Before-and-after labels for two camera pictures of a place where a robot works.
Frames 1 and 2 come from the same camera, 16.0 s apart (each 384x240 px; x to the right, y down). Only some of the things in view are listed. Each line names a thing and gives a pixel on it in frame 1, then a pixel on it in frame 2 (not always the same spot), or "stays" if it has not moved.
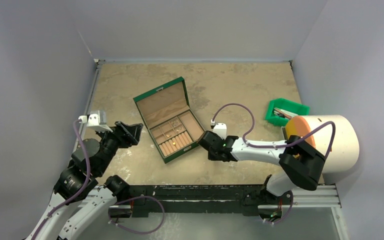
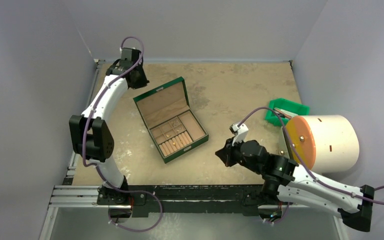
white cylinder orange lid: [344, 149] stays
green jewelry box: [172, 125] stays
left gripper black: [133, 131] to [143, 82]
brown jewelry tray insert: [177, 133] stays
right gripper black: [208, 145] to [229, 154]
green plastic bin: [298, 109] stays
